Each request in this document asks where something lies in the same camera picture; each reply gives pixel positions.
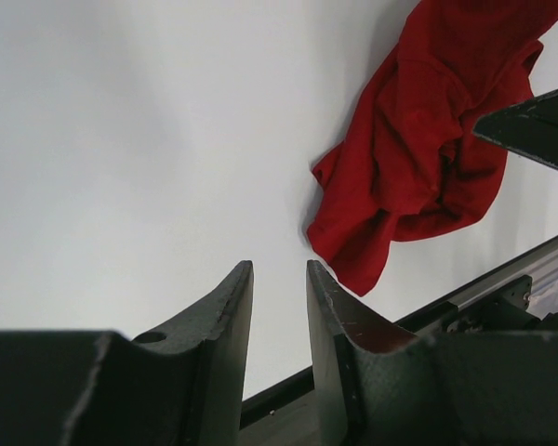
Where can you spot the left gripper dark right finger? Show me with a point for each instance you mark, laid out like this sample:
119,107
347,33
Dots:
378,384

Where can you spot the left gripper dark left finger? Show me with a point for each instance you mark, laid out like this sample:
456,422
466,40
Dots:
180,383

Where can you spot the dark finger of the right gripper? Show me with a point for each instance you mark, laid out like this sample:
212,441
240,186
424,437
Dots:
529,129

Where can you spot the red t shirt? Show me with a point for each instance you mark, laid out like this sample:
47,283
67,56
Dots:
410,167

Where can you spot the aluminium front frame rail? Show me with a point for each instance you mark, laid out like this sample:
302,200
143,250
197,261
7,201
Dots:
287,413

